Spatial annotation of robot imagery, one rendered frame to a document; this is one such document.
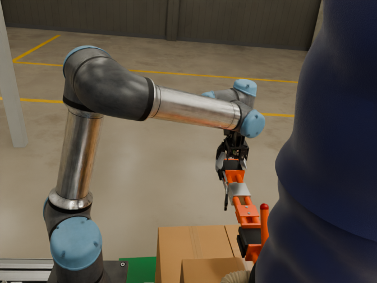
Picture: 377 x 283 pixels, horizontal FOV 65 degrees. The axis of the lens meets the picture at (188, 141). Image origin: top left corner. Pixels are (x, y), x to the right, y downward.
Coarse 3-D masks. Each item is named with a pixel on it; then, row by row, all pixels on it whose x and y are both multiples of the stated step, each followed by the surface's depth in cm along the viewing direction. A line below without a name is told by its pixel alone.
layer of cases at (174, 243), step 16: (160, 240) 165; (176, 240) 166; (192, 240) 167; (208, 240) 168; (224, 240) 169; (160, 256) 156; (176, 256) 157; (192, 256) 158; (208, 256) 159; (224, 256) 160; (240, 256) 161; (160, 272) 148; (176, 272) 148
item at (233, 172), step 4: (224, 160) 115; (228, 160) 115; (232, 160) 116; (236, 160) 116; (224, 164) 113; (228, 164) 113; (232, 164) 113; (236, 164) 113; (224, 168) 110; (228, 168) 110; (232, 168) 110; (236, 168) 111; (240, 168) 111; (228, 172) 109; (232, 172) 110; (236, 172) 110; (240, 172) 110; (244, 172) 110; (232, 176) 110; (224, 180) 111; (232, 180) 111
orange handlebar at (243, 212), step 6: (228, 174) 110; (228, 180) 106; (240, 180) 107; (234, 198) 98; (246, 198) 98; (234, 204) 97; (240, 204) 96; (246, 204) 97; (252, 204) 96; (240, 210) 92; (246, 210) 93; (252, 210) 93; (240, 216) 90; (246, 216) 90; (252, 216) 91; (258, 216) 91; (240, 222) 90; (246, 222) 89; (252, 222) 92; (258, 222) 89; (252, 252) 79; (258, 252) 80; (252, 258) 78
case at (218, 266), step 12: (192, 264) 91; (204, 264) 91; (216, 264) 91; (228, 264) 91; (240, 264) 92; (252, 264) 92; (180, 276) 95; (192, 276) 87; (204, 276) 87; (216, 276) 88
